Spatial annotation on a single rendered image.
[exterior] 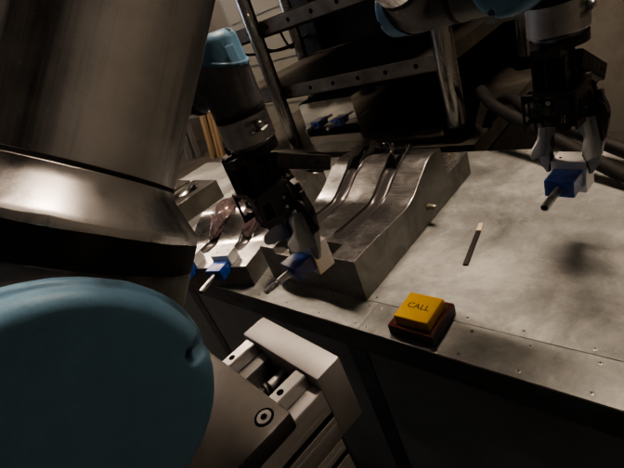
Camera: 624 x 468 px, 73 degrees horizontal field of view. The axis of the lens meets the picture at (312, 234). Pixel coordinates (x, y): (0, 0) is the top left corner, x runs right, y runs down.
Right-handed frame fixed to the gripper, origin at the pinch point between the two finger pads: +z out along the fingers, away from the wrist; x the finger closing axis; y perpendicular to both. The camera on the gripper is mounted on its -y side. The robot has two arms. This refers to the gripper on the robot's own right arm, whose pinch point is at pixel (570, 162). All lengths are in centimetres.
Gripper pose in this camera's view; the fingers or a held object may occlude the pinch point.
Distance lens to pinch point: 79.1
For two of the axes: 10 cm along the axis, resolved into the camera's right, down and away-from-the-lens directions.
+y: -6.8, 5.4, -5.0
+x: 6.6, 1.5, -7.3
